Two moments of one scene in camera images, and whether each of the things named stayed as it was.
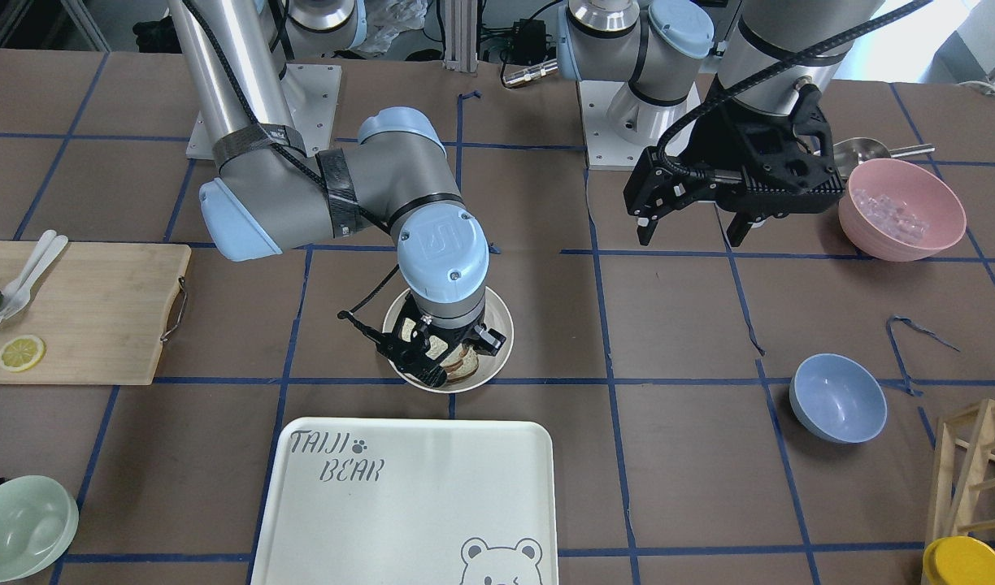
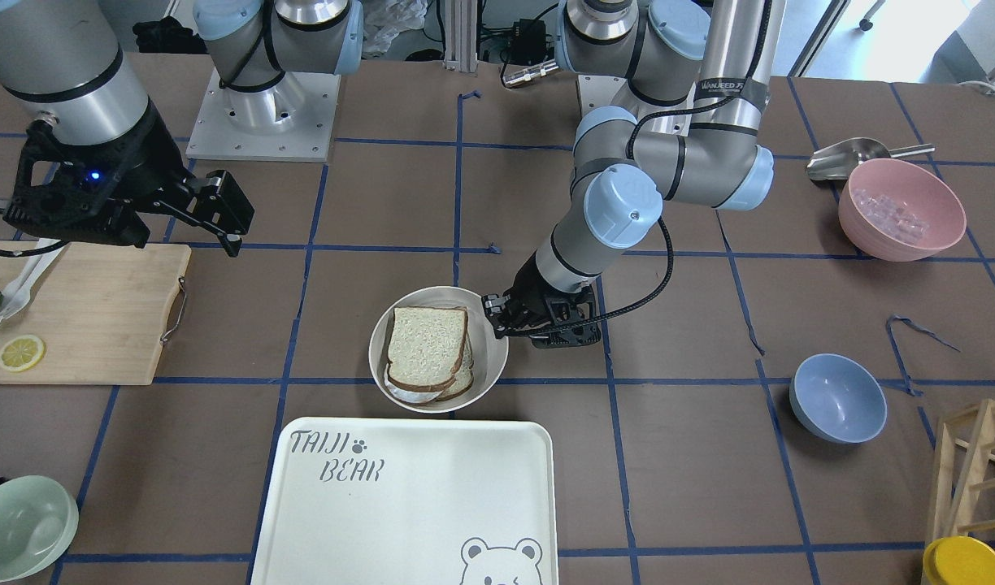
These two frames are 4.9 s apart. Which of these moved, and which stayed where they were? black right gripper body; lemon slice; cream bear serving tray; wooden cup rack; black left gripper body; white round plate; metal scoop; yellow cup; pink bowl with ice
Moved: black right gripper body; white round plate; black left gripper body
Stayed: lemon slice; metal scoop; cream bear serving tray; yellow cup; wooden cup rack; pink bowl with ice
